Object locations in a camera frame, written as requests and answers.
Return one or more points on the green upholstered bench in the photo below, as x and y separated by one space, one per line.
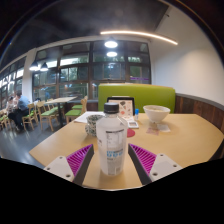
150 95

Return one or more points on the small blue-capped bottle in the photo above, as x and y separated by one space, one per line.
136 115

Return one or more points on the small white card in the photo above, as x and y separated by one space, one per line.
133 124

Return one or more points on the person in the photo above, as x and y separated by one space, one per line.
9 104
21 108

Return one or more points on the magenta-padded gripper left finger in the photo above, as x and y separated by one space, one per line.
78 159

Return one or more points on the sticker-covered black laptop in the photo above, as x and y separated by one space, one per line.
126 107

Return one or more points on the long linear ceiling light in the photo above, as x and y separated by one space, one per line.
140 33

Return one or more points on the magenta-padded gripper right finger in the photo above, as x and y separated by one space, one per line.
144 159

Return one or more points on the clear black-capped drink bottle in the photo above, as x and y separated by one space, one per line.
111 143

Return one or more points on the light wooden dining table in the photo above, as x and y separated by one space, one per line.
61 99

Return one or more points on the white paper receipt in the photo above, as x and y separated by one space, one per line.
163 127

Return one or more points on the white ceramic bowl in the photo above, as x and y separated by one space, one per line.
156 114

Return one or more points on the white paper sheets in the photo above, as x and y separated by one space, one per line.
85 116

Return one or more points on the green-seated wooden chairs group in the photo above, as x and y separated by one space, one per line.
49 113

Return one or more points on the green patterned ceramic cup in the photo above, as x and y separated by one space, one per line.
91 126

